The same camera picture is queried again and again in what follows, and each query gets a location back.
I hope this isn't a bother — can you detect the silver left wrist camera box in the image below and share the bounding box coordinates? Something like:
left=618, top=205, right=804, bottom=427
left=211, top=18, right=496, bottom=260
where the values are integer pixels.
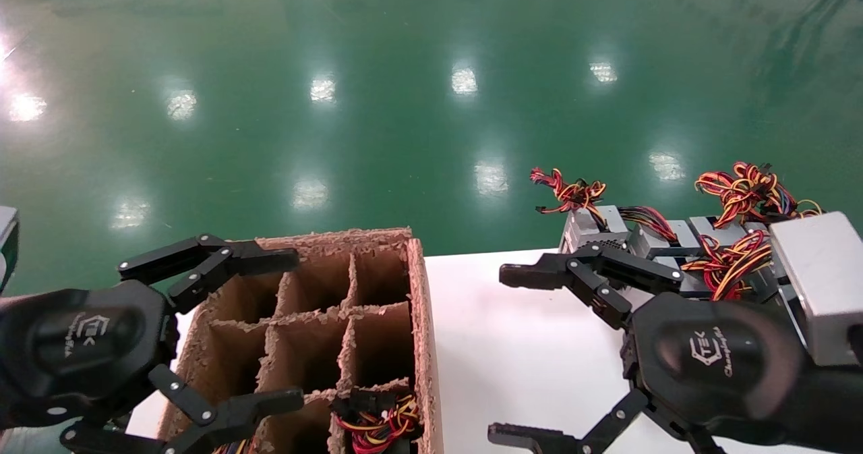
left=0, top=206, right=20, bottom=293

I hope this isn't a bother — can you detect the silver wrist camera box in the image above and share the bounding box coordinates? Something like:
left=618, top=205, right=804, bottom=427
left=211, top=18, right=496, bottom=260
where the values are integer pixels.
left=769, top=211, right=863, bottom=367
left=0, top=206, right=20, bottom=293

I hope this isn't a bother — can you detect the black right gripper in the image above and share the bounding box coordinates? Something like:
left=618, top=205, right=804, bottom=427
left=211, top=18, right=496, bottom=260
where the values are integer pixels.
left=489, top=242, right=863, bottom=454

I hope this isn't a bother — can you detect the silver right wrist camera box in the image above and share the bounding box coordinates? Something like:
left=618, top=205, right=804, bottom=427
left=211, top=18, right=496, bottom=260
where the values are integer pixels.
left=769, top=211, right=863, bottom=367

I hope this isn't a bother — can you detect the brown cardboard divider box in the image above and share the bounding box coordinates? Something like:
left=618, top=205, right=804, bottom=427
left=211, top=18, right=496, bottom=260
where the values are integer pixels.
left=158, top=228, right=442, bottom=454

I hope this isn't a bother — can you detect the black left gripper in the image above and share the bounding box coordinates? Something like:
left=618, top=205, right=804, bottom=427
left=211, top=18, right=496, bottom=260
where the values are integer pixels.
left=0, top=235, right=305, bottom=454

